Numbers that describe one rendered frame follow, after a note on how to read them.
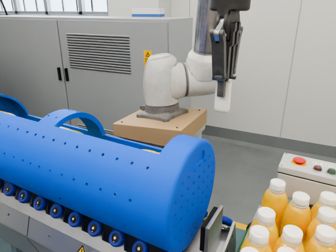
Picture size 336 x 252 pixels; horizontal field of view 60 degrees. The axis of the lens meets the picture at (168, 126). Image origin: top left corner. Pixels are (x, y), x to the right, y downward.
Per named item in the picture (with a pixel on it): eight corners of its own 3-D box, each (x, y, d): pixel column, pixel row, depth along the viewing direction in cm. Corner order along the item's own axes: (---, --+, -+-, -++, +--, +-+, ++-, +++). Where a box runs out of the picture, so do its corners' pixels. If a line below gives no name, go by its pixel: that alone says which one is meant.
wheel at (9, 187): (11, 181, 99) (6, 180, 97) (19, 185, 97) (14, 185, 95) (5, 193, 99) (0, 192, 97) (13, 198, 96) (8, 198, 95)
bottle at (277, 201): (250, 237, 86) (258, 183, 79) (266, 227, 90) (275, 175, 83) (270, 252, 81) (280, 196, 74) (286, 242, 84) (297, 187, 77)
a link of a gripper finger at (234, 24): (237, 22, 54) (235, 22, 53) (232, 81, 58) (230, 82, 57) (217, 21, 56) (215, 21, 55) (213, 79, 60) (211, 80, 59)
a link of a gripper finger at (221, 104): (231, 79, 59) (230, 80, 58) (228, 112, 61) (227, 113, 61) (217, 78, 60) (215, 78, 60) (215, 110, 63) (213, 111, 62)
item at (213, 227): (212, 239, 81) (214, 202, 76) (220, 243, 80) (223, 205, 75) (197, 265, 73) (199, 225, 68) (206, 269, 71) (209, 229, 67)
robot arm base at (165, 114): (153, 106, 150) (152, 96, 148) (189, 111, 137) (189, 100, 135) (128, 116, 136) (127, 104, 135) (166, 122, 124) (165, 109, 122)
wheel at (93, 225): (94, 216, 82) (90, 216, 80) (106, 223, 80) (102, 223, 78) (88, 232, 81) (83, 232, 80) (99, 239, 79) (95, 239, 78)
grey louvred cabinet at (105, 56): (40, 129, 394) (20, 14, 340) (188, 162, 308) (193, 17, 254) (4, 145, 349) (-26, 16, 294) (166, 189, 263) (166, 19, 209)
